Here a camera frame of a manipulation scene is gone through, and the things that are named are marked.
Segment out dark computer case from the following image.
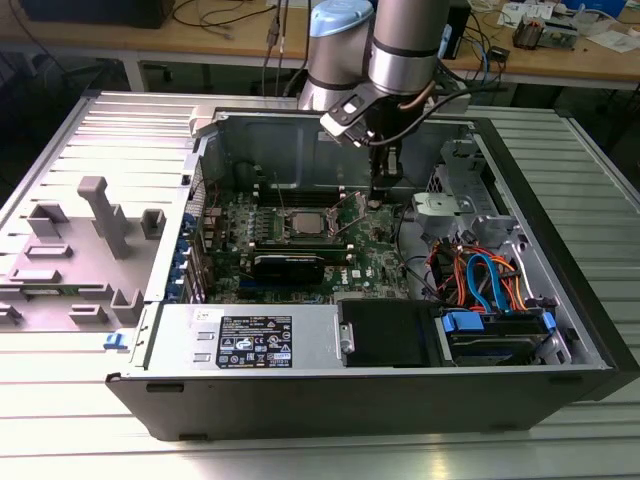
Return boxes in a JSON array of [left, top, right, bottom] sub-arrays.
[[22, 0, 176, 29]]

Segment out silver power supply unit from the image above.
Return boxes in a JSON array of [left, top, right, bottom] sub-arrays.
[[128, 302, 347, 372]]

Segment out wooden desk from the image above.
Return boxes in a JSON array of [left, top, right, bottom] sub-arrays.
[[439, 0, 640, 92], [0, 0, 314, 94]]

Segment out orange power wire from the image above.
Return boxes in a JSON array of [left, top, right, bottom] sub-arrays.
[[432, 242, 529, 311]]

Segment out black RAM slot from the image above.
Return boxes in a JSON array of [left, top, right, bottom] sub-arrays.
[[256, 196, 347, 204], [254, 182, 347, 190], [252, 237, 350, 245], [255, 191, 347, 199], [255, 187, 347, 195]]

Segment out CPU socket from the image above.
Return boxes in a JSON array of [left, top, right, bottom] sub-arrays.
[[282, 206, 335, 241]]

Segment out heat sink with fan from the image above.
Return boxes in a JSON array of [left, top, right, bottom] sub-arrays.
[[513, 13, 547, 50]]

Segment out metal socket cover frame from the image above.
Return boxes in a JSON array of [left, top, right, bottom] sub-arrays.
[[327, 191, 375, 229]]

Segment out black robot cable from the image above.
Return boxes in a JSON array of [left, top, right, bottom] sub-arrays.
[[372, 82, 474, 149]]

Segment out white paper sheet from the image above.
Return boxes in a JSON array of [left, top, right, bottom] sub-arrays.
[[585, 28, 640, 55], [497, 0, 532, 27]]

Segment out loose green circuit board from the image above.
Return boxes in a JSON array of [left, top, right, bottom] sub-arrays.
[[543, 14, 587, 50]]

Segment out green motherboard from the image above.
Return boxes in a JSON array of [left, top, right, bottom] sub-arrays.
[[199, 187, 416, 306]]

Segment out metal locking lever wire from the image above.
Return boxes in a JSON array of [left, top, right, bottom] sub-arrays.
[[337, 209, 372, 237], [272, 171, 288, 212]]

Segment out hard disk in blue carrier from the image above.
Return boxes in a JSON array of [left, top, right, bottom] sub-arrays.
[[438, 308, 557, 367]]

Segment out silver metal drive cage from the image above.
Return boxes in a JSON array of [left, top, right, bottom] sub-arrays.
[[424, 137, 521, 251]]

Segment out black graphics card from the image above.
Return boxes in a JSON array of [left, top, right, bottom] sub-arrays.
[[248, 252, 326, 287]]

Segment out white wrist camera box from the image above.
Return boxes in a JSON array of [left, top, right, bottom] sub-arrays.
[[319, 93, 377, 147]]

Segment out blue data wire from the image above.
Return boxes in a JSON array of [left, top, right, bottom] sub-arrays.
[[467, 253, 511, 314]]

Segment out grey parts rack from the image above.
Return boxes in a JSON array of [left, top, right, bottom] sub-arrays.
[[0, 174, 167, 335]]

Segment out black PC case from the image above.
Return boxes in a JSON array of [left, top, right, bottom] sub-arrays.
[[104, 102, 640, 442]]

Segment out tall black box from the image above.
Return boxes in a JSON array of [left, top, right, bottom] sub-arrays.
[[449, 0, 472, 60]]

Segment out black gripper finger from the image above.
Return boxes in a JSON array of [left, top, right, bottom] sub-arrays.
[[371, 147, 403, 202]]

